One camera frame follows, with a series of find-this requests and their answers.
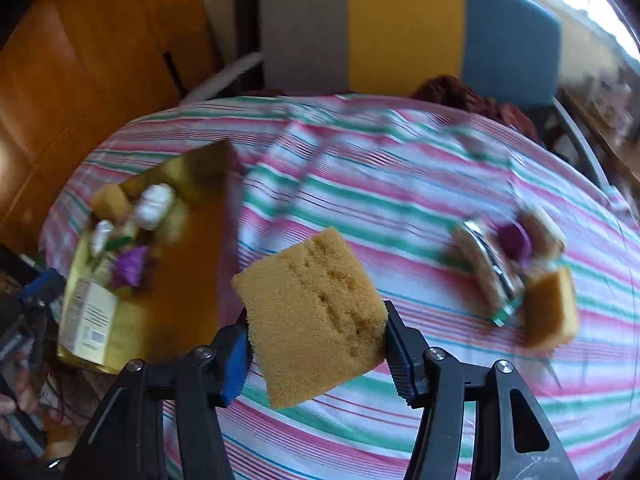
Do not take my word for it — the dark red cloth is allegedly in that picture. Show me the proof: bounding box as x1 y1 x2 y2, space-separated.
410 75 539 142

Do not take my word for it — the small yellow sponge piece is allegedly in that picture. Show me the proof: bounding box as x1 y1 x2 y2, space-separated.
89 183 132 222

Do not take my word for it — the white tall medicine box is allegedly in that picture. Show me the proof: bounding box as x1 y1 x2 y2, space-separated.
60 278 118 365

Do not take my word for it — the white gauze ball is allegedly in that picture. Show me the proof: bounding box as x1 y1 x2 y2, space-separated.
134 183 175 231

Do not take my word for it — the purple plastic wrapper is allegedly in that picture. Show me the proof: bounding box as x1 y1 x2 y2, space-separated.
111 246 149 289

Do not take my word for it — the grey yellow blue chair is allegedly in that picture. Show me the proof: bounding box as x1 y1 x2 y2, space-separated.
189 0 608 188

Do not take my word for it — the wooden wardrobe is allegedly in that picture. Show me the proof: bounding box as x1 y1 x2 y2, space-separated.
1 0 222 252

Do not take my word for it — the gold metal tray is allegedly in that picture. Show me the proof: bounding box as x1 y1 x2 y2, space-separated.
56 139 243 374

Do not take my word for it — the striped pink green tablecloth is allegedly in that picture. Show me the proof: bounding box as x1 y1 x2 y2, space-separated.
40 96 639 479

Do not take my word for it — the large yellow sponge block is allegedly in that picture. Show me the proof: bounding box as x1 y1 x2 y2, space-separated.
232 228 387 410

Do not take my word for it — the beige bandage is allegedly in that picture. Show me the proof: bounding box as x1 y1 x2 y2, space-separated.
518 206 566 259

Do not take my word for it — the green small medicine box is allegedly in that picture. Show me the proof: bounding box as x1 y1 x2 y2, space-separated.
101 233 136 259

